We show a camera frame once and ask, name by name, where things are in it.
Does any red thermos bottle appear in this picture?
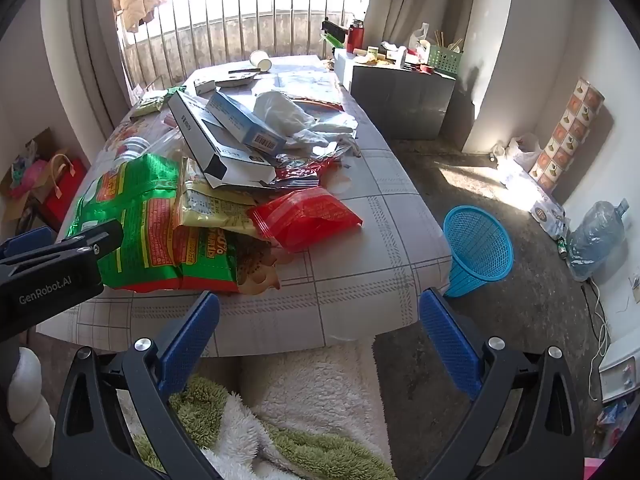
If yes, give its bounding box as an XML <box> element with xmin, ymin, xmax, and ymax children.
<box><xmin>347</xmin><ymin>19</ymin><xmax>366</xmax><ymax>52</ymax></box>

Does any blue and white box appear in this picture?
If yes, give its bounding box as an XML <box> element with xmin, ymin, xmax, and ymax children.
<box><xmin>206</xmin><ymin>89</ymin><xmax>287</xmax><ymax>154</ymax></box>

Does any blue water jug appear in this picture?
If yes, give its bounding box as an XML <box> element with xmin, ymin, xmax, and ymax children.
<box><xmin>567</xmin><ymin>199</ymin><xmax>631</xmax><ymax>282</ymax></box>

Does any metal window railing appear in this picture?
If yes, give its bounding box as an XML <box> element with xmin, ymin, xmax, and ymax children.
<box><xmin>117</xmin><ymin>0</ymin><xmax>369</xmax><ymax>97</ymax></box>

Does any black device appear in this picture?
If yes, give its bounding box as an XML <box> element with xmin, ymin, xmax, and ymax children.
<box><xmin>320</xmin><ymin>18</ymin><xmax>350</xmax><ymax>45</ymax></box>

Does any green plastic basket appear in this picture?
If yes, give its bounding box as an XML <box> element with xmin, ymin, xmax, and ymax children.
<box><xmin>426</xmin><ymin>44</ymin><xmax>464</xmax><ymax>80</ymax></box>

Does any green snack bag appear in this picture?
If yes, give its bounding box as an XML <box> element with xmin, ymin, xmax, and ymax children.
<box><xmin>67</xmin><ymin>154</ymin><xmax>185</xmax><ymax>292</ymax></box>

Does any person's left hand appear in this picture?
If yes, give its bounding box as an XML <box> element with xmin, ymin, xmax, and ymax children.
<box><xmin>6</xmin><ymin>346</ymin><xmax>57</xmax><ymax>467</ymax></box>

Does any blue plastic wastebasket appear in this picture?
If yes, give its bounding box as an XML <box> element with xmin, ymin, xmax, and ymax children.
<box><xmin>443</xmin><ymin>205</ymin><xmax>515</xmax><ymax>298</ymax></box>

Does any table with checked tablecloth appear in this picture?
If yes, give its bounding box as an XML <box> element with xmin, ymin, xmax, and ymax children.
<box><xmin>35</xmin><ymin>54</ymin><xmax>454</xmax><ymax>359</ymax></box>

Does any clear plastic bag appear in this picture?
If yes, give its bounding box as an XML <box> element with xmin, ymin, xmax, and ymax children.
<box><xmin>102</xmin><ymin>122</ymin><xmax>186</xmax><ymax>166</ymax></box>

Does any white cloth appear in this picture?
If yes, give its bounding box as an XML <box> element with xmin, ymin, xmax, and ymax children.
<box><xmin>254</xmin><ymin>91</ymin><xmax>359</xmax><ymax>149</ymax></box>

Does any grey cabinet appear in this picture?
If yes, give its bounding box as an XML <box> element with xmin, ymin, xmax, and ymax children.
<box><xmin>334</xmin><ymin>50</ymin><xmax>458</xmax><ymax>141</ymax></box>

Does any yellow snack bag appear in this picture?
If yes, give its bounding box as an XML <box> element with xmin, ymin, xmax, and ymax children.
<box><xmin>172</xmin><ymin>157</ymin><xmax>273</xmax><ymax>242</ymax></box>

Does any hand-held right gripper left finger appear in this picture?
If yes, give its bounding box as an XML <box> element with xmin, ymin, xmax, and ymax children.
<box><xmin>52</xmin><ymin>290</ymin><xmax>236</xmax><ymax>480</ymax></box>

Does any toilet paper pack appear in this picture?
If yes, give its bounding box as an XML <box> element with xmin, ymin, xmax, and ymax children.
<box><xmin>502</xmin><ymin>170</ymin><xmax>572</xmax><ymax>237</ymax></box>

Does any black and white cardboard box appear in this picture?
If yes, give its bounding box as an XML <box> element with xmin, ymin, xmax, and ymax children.
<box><xmin>167</xmin><ymin>91</ymin><xmax>281</xmax><ymax>189</ymax></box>

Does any small green packet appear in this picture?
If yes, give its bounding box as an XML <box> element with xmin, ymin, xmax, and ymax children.
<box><xmin>131</xmin><ymin>87</ymin><xmax>189</xmax><ymax>120</ymax></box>

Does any white cable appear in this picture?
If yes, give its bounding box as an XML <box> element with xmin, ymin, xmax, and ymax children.
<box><xmin>581</xmin><ymin>280</ymin><xmax>614</xmax><ymax>402</ymax></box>

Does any tile-pattern roll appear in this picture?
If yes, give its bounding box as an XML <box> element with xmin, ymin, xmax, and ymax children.
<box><xmin>530</xmin><ymin>78</ymin><xmax>606</xmax><ymax>194</ymax></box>

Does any green biscuit bag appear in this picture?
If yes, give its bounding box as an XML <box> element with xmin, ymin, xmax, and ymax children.
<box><xmin>170</xmin><ymin>225</ymin><xmax>282</xmax><ymax>295</ymax></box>

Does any red cartoon snack bag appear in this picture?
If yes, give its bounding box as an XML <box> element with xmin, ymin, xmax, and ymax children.
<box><xmin>272</xmin><ymin>97</ymin><xmax>362</xmax><ymax>191</ymax></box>

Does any white plastic bag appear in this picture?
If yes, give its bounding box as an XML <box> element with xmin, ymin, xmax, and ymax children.
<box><xmin>492</xmin><ymin>134</ymin><xmax>544</xmax><ymax>176</ymax></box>

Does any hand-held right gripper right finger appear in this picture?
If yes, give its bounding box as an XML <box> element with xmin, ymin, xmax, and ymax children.
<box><xmin>419</xmin><ymin>287</ymin><xmax>586</xmax><ymax>480</ymax></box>

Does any red bag with handles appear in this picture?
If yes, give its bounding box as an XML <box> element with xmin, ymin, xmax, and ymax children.
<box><xmin>42</xmin><ymin>154</ymin><xmax>90</xmax><ymax>229</ymax></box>

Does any flat cardboard box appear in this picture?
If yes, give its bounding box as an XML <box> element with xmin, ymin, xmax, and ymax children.
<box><xmin>192</xmin><ymin>71</ymin><xmax>261</xmax><ymax>96</ymax></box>

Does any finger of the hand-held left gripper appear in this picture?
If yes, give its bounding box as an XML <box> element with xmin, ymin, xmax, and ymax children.
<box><xmin>0</xmin><ymin>219</ymin><xmax>125</xmax><ymax>277</ymax></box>
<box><xmin>0</xmin><ymin>226</ymin><xmax>57</xmax><ymax>262</ymax></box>

